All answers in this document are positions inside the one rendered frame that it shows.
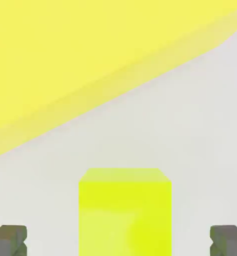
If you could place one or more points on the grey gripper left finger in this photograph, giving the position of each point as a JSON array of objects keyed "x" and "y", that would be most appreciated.
[{"x": 6, "y": 240}]

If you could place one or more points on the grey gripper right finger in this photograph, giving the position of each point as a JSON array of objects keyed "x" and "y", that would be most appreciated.
[{"x": 230, "y": 240}]

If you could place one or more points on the small yellow-green cube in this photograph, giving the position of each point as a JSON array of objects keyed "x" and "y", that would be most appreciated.
[{"x": 124, "y": 212}]

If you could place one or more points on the large yellow box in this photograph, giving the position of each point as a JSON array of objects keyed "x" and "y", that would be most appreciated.
[{"x": 70, "y": 50}]

